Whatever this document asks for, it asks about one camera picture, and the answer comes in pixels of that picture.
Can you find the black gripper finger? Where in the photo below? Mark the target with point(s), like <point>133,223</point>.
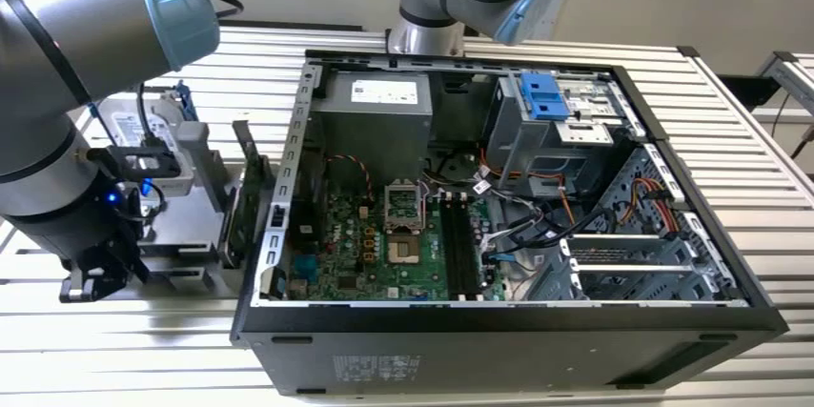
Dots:
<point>92,283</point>
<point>133,259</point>

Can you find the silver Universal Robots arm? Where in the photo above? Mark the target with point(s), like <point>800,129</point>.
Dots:
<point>62,45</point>

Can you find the dark RAM stick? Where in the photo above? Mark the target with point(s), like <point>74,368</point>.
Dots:
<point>160,251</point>

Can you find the black RAM slot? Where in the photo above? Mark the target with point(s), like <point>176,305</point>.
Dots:
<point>449,254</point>
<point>468,254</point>

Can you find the grey plastic parts rack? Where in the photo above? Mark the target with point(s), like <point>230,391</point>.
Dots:
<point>197,216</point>

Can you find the green graphics card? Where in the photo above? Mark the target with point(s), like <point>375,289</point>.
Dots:
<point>244,216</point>

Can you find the hard disk in blue carrier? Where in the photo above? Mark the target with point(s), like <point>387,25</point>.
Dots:
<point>124,123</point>

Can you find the blue expansion slot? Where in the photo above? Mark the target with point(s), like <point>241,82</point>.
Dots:
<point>305,268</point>

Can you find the CPU socket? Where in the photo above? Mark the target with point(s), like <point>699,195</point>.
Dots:
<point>404,249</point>

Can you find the green motherboard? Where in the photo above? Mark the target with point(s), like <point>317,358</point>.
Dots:
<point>413,278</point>

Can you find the grey power supply unit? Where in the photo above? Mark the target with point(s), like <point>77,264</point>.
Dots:
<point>375,135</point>

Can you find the black flat bar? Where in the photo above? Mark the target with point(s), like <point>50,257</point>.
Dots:
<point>292,24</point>

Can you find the blue data plug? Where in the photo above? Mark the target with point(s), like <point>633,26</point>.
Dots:
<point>499,258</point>

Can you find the black PC case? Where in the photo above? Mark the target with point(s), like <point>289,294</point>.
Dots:
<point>508,359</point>

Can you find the grey metal drive cage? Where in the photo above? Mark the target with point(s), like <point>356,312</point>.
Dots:
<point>527,140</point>

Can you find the blue plastic drive latch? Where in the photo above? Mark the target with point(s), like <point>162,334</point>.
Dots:
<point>540,97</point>

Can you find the grey metal disk bay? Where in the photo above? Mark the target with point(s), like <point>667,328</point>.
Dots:
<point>625,268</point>

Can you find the aluminium side table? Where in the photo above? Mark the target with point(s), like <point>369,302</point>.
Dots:
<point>788,68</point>

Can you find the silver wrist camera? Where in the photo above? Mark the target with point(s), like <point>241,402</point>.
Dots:
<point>172,186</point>

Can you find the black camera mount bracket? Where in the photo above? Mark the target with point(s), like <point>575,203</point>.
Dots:
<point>142,161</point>

